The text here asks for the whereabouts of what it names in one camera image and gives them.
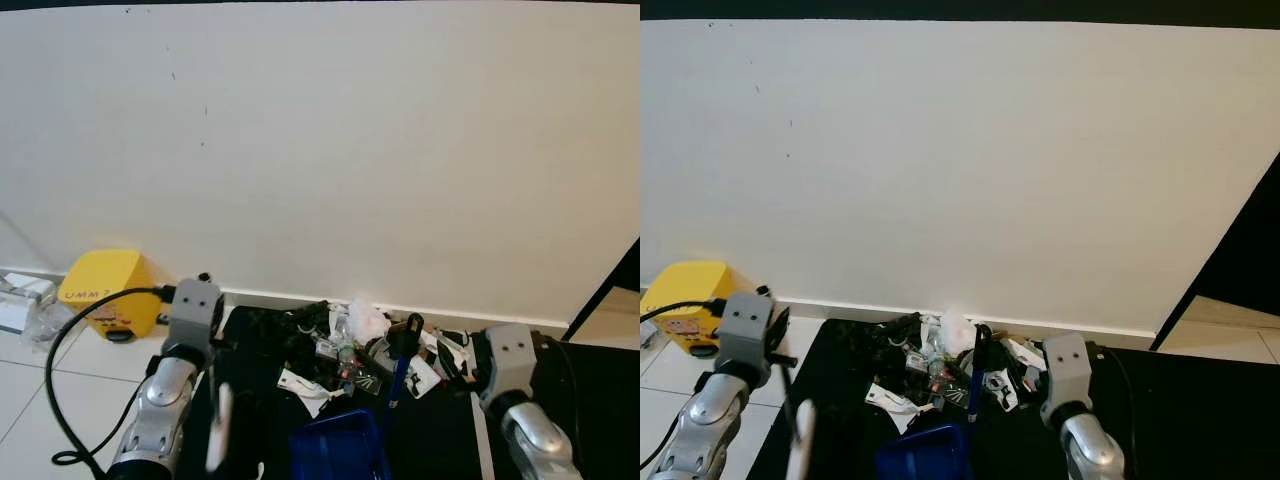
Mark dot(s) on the blue plastic dustpan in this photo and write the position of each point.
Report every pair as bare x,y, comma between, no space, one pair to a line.
335,448
925,456

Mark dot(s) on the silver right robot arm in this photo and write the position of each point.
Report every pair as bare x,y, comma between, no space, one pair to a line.
1092,445
540,440

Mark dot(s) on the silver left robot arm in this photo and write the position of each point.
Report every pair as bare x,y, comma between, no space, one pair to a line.
712,425
160,410

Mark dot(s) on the black floor mat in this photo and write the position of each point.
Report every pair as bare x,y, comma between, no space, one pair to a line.
590,420
1200,420

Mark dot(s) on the small white card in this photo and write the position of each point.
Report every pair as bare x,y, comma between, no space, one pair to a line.
1000,388
424,376

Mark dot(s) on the black cloth pile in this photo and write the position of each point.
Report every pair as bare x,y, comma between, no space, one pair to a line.
285,325
895,335

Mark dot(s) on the crumpled white tissue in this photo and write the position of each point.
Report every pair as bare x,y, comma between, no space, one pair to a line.
368,322
956,332

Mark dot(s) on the yellow pedal bin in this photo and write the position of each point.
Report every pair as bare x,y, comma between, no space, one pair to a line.
690,290
105,290

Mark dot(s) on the white paper tag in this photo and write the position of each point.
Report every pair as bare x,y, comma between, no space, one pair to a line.
890,402
303,390

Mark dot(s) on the clear plastic bag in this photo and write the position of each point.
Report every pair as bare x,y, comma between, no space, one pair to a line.
35,310
648,332

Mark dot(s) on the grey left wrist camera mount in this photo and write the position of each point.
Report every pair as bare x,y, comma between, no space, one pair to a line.
192,312
745,325

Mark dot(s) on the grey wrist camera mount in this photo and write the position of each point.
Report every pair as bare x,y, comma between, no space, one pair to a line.
510,360
192,312
745,325
1066,372

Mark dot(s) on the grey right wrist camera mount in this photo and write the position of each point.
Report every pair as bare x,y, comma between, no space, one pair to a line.
510,360
1066,372

